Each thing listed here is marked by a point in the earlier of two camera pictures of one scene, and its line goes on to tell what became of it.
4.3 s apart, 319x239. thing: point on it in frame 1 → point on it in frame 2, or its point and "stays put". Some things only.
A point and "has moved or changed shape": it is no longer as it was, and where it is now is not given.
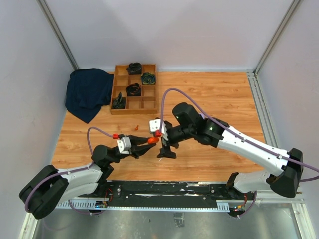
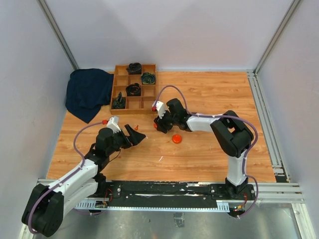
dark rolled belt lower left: [118, 102] stays put
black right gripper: [165, 151] → [161, 124]
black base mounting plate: [160, 194] stays put
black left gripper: [136, 151] → [134, 138]
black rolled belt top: [134, 68] stays put
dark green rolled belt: [148, 78] stays put
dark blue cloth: [87, 89] stays put
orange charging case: [153, 140] has moved or changed shape
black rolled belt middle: [133, 89] stays put
